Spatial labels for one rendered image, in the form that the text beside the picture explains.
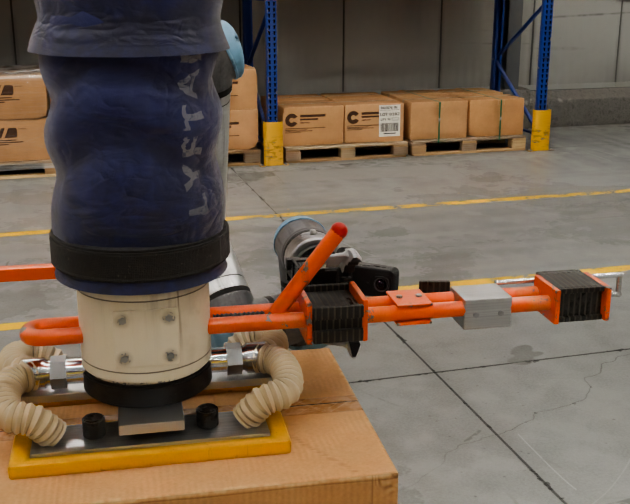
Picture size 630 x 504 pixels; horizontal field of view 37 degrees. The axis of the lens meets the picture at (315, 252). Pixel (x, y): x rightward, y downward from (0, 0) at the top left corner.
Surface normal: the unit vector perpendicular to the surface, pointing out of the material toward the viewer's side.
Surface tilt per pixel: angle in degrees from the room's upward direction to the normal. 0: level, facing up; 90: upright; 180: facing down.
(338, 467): 0
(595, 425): 0
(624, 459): 0
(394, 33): 90
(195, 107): 70
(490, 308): 90
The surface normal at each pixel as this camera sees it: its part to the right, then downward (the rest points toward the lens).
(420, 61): 0.27, 0.27
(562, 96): 0.17, -0.58
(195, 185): 0.84, -0.15
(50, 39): -0.56, -0.16
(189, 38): 0.66, -0.15
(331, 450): 0.00, -0.96
